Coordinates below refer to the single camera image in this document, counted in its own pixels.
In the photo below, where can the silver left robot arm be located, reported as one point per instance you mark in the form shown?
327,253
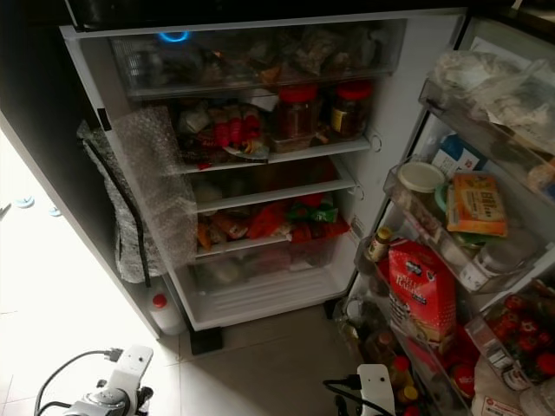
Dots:
100,404

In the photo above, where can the black fridge foot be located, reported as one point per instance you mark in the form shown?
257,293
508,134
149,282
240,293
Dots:
205,341

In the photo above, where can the dark open fridge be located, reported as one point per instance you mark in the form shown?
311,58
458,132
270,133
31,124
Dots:
408,113

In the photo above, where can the clear fridge drawer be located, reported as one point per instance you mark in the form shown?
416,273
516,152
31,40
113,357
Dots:
225,61

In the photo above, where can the blue fridge light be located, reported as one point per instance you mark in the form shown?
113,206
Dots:
173,40

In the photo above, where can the fridge door with shelves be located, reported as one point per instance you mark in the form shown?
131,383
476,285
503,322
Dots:
486,43

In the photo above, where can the white bottle red cap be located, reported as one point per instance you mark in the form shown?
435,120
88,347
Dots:
169,319

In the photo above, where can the red rice bag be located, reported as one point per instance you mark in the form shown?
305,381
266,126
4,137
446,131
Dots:
421,295

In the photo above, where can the white crisper drawer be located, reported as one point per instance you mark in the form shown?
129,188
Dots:
260,295

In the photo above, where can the small brown bottle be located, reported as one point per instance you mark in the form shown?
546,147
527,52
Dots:
379,247

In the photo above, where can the box of red fruit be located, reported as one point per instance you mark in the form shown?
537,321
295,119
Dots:
520,334

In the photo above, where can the red food packet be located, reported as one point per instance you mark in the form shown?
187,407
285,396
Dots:
267,221

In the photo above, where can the grey speckled cloth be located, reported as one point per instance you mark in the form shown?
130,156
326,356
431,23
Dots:
108,199

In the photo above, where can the orange printed packet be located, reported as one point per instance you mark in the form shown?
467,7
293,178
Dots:
477,204

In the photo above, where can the white lidded jar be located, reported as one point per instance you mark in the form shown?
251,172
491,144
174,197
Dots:
421,176

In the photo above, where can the blue white carton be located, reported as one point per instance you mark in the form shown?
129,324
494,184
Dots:
455,156

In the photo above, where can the plate of red sausages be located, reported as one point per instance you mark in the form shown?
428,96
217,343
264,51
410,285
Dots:
238,130

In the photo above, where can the red lidded glass jar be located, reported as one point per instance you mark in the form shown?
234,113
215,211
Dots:
297,113
351,108

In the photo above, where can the clear plastic bag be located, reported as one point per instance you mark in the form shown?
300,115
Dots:
486,82

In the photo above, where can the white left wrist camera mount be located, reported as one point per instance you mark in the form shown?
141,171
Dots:
133,364

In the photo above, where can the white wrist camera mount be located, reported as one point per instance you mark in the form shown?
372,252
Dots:
377,386
133,364

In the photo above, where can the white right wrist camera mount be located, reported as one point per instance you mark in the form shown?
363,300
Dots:
377,386

